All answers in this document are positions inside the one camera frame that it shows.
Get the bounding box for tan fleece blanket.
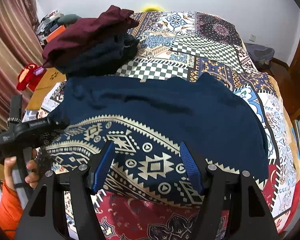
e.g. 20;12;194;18
268;75;300;173

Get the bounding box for grey backpack on floor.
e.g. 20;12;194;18
244;43;275;71

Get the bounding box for person's left hand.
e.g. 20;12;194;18
4;156;39;191

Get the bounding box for patchwork patterned bedspread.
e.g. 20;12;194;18
16;12;300;239

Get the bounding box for striped red beige curtain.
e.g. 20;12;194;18
0;0;43;129

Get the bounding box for yellow pillow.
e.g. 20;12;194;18
141;4;165;12

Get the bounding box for cluttered items pile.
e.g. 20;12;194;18
36;10;81;48

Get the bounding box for orange jacket sleeve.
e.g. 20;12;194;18
0;182;23;239

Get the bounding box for maroon folded garment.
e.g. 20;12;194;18
42;5;139;68

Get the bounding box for tan wooden nightstand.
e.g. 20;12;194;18
26;68;66;111

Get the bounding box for dark teal folded garment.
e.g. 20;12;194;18
56;33;140;78

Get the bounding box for navy patterned hooded garment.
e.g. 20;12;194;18
46;74;268;207

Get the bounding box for red plush toy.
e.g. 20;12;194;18
16;63;47;92

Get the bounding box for white wall socket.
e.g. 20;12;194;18
249;34;256;42

